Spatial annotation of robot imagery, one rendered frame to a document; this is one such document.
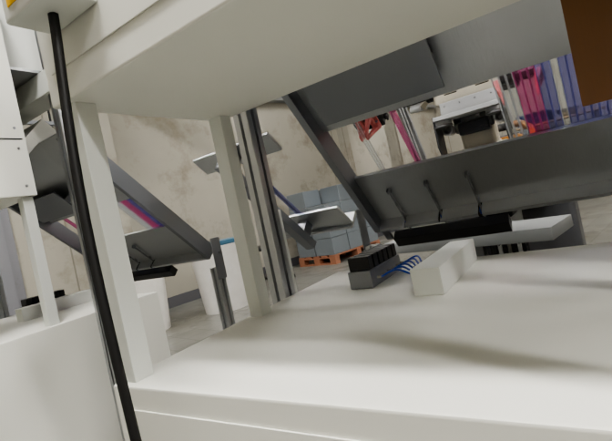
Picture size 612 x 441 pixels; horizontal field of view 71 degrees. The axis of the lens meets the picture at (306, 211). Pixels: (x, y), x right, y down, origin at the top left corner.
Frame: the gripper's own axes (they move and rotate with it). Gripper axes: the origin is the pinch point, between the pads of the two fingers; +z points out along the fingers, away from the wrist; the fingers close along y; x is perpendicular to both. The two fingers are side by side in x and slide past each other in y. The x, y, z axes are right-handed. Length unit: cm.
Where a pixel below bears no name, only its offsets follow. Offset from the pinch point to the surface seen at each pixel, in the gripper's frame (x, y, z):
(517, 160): 17.3, 33.9, 4.3
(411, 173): 14.0, 7.9, 3.7
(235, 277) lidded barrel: 189, -237, -77
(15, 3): -70, -4, 43
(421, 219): 29.7, 5.1, 7.9
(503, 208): 29.3, 27.7, 9.1
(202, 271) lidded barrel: 167, -259, -74
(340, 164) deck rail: 3.3, -8.6, 4.3
